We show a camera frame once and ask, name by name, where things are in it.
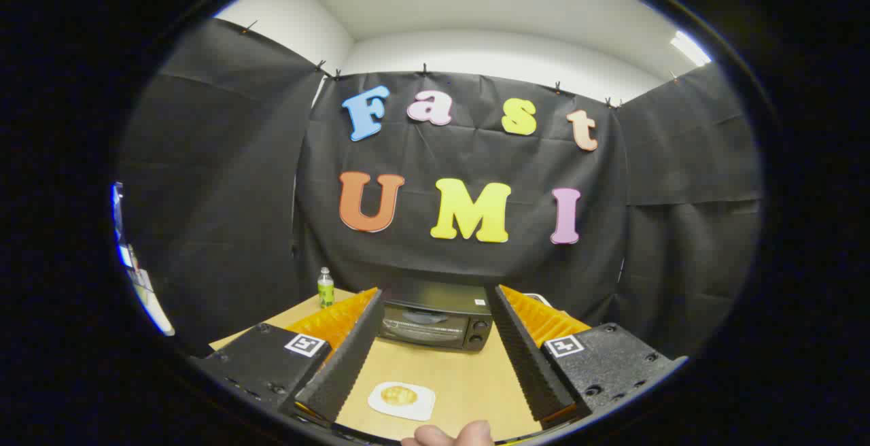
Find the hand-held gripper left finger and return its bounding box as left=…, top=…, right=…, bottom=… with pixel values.
left=190, top=288, right=385, bottom=428

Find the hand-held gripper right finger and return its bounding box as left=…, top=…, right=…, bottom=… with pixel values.
left=484, top=284, right=687, bottom=432

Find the golden bread roll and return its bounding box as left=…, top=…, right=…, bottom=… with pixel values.
left=381, top=385, right=418, bottom=407

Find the black toaster oven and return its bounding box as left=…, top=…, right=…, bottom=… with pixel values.
left=376, top=277, right=500, bottom=353

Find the white plate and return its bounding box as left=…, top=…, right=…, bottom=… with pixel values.
left=368, top=381, right=436, bottom=422

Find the small ceiling light panel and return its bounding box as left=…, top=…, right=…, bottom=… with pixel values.
left=669, top=30, right=712, bottom=67

